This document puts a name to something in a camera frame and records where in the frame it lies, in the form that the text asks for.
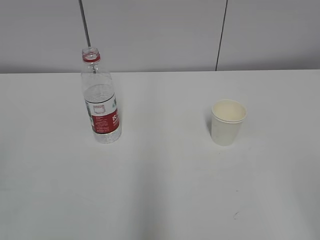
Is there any clear plastic water bottle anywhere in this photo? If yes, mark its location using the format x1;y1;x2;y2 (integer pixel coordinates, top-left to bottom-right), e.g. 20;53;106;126
80;47;122;144

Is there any white paper cup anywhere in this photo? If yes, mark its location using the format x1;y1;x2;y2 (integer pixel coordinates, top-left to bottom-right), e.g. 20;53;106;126
211;99;247;147

